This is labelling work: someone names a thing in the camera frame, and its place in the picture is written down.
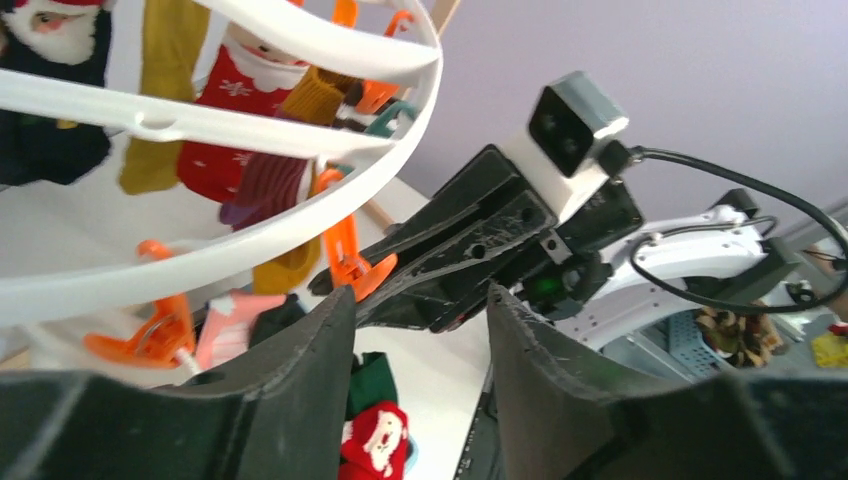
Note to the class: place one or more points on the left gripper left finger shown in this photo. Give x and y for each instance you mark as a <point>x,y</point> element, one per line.
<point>275,412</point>

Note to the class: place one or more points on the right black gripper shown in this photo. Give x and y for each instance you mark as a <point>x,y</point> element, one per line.
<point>487,225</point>

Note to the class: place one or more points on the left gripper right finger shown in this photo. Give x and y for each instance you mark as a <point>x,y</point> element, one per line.
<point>566,412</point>

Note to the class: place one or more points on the red santa sock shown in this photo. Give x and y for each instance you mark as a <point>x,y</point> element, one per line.
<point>374,444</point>

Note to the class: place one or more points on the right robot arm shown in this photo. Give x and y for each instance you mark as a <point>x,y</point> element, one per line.
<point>718,254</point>

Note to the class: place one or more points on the white round clip hanger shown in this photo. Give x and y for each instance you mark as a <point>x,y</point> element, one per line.
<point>154,147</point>

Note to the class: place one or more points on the dark green sock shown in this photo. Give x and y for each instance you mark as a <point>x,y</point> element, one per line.
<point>371,381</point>

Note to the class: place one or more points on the orange clothes peg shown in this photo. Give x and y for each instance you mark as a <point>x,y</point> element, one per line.
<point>347,266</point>
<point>161,342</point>

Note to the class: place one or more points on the teal clothes peg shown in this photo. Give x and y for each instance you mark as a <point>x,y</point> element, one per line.
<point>383,124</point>

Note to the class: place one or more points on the mustard striped sock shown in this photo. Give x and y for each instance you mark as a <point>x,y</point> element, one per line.
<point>272,184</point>

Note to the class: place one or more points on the red white hanging sock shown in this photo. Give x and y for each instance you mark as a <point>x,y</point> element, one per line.
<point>249,77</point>

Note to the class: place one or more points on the black patterned hanging sock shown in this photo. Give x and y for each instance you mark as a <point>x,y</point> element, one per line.
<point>51,51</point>

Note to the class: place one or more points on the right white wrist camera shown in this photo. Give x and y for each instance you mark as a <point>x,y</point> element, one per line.
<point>558,150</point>

